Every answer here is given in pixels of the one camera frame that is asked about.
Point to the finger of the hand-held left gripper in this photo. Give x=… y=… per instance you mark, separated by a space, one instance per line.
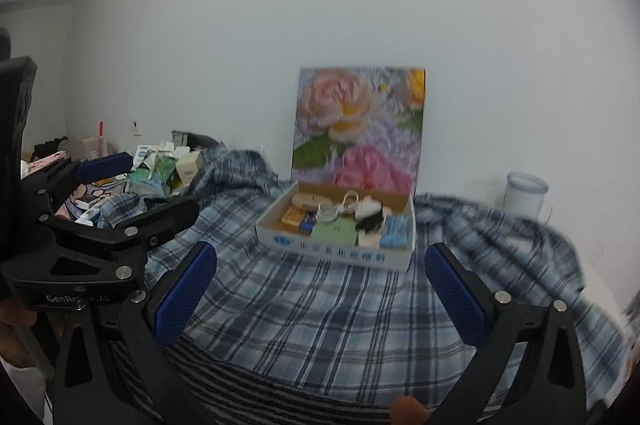
x=165 y=217
x=105 y=167

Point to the green felt pouch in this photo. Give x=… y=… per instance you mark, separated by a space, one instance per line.
x=334 y=234

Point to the yellow tissue packet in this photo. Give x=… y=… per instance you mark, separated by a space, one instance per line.
x=291 y=220

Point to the white plush toy pink bow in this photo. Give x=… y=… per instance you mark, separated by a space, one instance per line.
x=370 y=207

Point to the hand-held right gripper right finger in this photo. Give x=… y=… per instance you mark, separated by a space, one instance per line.
x=452 y=290

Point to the cardboard box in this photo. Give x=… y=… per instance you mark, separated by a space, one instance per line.
x=340 y=255

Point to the dark box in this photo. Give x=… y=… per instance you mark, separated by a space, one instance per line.
x=195 y=140

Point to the beige glasses case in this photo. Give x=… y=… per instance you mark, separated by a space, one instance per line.
x=305 y=200

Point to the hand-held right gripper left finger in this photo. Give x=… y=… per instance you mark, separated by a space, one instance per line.
x=187 y=290

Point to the red and white bottle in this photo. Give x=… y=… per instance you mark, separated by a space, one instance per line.
x=101 y=135

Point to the grey striped bed sheet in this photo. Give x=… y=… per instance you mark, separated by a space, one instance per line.
x=300 y=400

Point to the person's right hand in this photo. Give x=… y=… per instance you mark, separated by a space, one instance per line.
x=407 y=412

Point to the white enamel mug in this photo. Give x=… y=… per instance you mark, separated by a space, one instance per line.
x=525 y=195

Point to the person's left hand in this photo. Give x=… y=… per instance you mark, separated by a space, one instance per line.
x=12 y=335

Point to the cartoon printed item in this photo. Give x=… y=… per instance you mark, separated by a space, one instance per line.
x=100 y=195

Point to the small white carton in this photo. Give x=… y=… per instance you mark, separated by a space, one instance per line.
x=189 y=167

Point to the pile of green packets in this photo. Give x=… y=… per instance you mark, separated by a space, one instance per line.
x=155 y=172

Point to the beige phone case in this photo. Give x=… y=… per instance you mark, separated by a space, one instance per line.
x=367 y=239

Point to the clear glass jar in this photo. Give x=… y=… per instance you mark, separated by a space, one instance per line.
x=329 y=213

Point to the blue plaid cloth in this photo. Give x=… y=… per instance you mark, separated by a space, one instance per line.
x=325 y=305

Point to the floral painting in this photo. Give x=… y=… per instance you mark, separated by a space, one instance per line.
x=350 y=130

